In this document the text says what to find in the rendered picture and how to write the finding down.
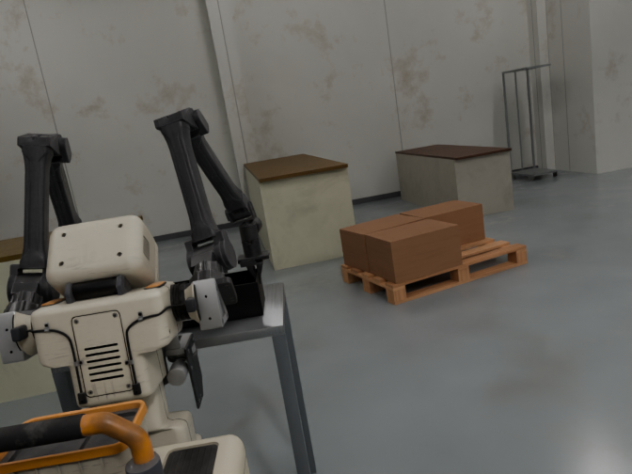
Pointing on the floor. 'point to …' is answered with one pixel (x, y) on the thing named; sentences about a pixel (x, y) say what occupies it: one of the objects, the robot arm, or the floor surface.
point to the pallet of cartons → (422, 249)
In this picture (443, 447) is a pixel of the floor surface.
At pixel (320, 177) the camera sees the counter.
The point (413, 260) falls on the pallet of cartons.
